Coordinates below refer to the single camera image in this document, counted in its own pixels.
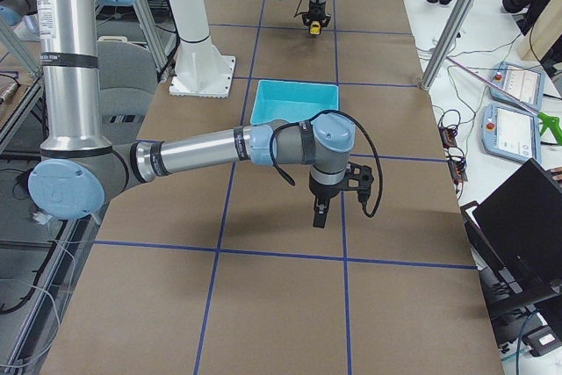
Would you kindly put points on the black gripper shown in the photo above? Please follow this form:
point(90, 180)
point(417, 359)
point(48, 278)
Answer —
point(323, 191)
point(315, 11)

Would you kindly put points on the yellow beetle toy car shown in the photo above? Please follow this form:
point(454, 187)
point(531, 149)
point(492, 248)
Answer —
point(314, 28)

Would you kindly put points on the turquoise plastic bin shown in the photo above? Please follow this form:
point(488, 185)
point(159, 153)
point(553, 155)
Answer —
point(292, 101)

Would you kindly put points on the orange black electronics board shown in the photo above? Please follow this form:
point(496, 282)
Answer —
point(455, 156)

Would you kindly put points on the grey office chair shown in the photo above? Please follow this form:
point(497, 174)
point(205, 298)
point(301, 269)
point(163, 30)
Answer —
point(128, 81)

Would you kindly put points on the black laptop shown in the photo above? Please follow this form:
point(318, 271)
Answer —
point(516, 231)

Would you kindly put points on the near teach pendant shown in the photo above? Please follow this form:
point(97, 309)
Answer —
point(510, 134)

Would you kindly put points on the teach pendant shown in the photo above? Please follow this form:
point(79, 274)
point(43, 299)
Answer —
point(510, 134)
point(514, 84)

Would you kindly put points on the far teach pendant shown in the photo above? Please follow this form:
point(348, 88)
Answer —
point(514, 84)

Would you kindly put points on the wooden board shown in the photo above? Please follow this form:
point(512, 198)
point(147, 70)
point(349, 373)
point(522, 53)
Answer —
point(543, 35)

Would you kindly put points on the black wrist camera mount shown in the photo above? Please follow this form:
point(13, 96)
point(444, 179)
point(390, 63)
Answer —
point(357, 178)

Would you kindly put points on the aluminium frame post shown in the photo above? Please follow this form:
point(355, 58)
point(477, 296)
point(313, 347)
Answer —
point(456, 19)

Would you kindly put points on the green handled grabber stick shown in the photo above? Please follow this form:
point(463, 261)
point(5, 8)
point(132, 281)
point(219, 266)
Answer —
point(549, 123)

